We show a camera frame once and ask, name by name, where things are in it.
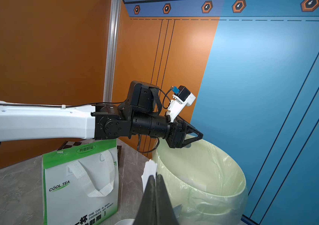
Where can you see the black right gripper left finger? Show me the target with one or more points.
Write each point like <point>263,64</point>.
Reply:
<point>147,211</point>

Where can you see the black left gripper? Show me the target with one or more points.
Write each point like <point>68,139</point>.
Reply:
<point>182,134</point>

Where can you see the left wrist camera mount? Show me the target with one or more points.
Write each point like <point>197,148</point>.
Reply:
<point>182,97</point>

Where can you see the green white paper bag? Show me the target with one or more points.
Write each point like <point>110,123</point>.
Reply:
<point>81,184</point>

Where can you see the aluminium corner post left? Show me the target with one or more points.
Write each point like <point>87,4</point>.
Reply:
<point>114,22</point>

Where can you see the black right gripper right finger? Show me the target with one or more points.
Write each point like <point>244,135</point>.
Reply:
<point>164,211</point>

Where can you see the pale green trash bin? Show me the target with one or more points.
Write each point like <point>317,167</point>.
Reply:
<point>204,182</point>

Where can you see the white receipt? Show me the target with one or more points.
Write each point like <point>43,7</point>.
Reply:
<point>150,169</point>

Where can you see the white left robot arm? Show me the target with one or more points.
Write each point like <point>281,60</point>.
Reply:
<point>138,115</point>

